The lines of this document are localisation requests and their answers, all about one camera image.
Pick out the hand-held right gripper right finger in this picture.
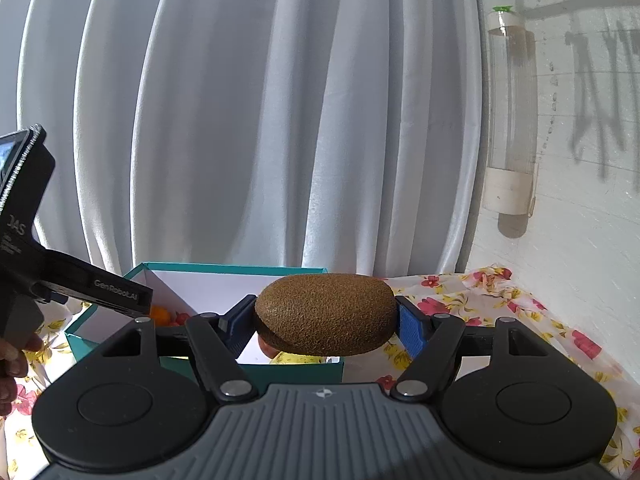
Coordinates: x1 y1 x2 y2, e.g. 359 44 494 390
390 295 576 405

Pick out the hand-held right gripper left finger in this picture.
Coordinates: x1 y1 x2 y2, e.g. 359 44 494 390
75 294 258 405

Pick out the yellow green pear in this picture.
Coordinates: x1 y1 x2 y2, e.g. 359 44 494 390
270 351 328 365

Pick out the teal cardboard box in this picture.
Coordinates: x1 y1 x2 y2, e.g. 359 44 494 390
64 261 346 383

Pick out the brown kiwi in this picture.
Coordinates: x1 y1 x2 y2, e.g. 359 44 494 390
254 272 399 357

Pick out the person's left hand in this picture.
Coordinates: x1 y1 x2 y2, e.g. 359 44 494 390
0 334 45 417

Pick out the floral plastic tablecloth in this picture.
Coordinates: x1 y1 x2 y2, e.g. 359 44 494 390
0 266 628 478

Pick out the white curtain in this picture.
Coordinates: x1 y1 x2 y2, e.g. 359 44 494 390
0 0 488 281

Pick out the clear plastic wall bottle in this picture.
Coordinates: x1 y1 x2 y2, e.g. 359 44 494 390
482 5 538 218

